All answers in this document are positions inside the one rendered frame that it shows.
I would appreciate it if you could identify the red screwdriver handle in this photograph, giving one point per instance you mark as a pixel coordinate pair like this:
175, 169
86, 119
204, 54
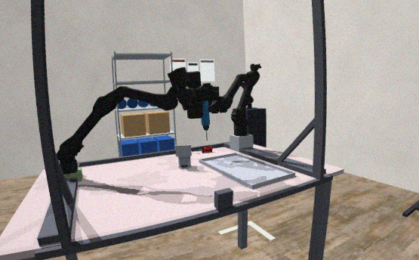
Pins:
206, 149

